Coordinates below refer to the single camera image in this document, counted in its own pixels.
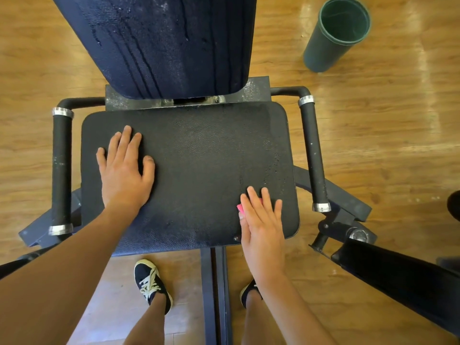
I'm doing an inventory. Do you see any person's right black shoe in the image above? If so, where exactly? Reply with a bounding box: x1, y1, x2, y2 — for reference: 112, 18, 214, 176
239, 278, 261, 309

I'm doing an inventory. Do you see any person's left black shoe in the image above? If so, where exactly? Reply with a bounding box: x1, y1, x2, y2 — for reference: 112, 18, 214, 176
134, 258, 174, 315

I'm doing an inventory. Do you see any dark green plastic bucket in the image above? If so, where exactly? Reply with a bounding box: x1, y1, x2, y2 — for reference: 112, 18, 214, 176
302, 0, 372, 74

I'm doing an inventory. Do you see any person's right forearm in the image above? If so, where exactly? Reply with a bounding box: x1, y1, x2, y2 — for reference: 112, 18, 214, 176
253, 273, 339, 345

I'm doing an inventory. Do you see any person's left forearm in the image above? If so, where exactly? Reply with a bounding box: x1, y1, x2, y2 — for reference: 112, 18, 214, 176
0, 203, 138, 345

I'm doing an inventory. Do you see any person's left hand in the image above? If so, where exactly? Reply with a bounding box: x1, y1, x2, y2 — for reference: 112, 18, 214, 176
95, 126, 157, 214

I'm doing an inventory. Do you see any person's leg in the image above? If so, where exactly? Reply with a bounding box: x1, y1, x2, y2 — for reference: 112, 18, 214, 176
124, 294, 168, 345
243, 291, 277, 345

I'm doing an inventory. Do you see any person's black shoe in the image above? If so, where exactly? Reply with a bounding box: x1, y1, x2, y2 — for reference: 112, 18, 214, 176
239, 278, 261, 309
134, 258, 174, 315

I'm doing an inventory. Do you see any person's left leg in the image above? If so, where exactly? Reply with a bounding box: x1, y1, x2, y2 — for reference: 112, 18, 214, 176
124, 294, 168, 345

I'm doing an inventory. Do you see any person's right leg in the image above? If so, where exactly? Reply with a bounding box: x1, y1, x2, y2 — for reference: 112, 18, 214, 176
243, 291, 277, 345

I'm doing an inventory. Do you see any person's right hand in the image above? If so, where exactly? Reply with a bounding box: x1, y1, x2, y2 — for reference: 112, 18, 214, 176
238, 186, 287, 285

